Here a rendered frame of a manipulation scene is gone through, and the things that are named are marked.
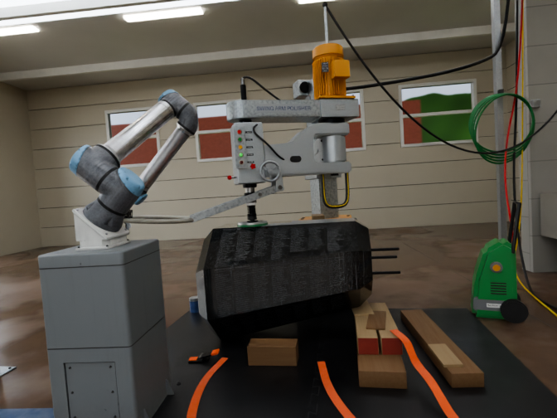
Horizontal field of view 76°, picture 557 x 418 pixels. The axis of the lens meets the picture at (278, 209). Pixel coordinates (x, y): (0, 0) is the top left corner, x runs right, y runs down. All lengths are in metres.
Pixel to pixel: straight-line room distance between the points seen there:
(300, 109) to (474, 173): 7.27
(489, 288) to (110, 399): 2.57
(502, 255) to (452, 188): 6.31
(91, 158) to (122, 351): 0.88
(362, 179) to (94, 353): 7.61
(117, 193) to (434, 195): 8.07
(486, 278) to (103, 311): 2.57
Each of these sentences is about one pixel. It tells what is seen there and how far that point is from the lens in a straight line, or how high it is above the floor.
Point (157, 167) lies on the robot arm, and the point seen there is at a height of 1.25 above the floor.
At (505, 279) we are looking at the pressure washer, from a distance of 3.15.
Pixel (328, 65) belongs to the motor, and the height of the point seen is 1.95.
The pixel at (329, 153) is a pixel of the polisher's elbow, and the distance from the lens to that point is 2.70.
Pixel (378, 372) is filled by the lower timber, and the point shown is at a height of 0.10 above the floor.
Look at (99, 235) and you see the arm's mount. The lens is 1.86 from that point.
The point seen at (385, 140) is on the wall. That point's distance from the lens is 8.95.
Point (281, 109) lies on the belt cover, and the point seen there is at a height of 1.63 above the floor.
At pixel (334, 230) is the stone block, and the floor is 0.77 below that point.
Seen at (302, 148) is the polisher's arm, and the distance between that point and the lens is 2.60.
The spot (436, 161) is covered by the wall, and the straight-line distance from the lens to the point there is 9.21.
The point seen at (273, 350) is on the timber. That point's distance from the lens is 2.31.
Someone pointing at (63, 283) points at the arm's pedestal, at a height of 0.72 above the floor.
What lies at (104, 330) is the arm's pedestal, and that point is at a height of 0.50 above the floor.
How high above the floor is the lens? 1.07
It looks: 3 degrees down
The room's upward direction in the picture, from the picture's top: 4 degrees counter-clockwise
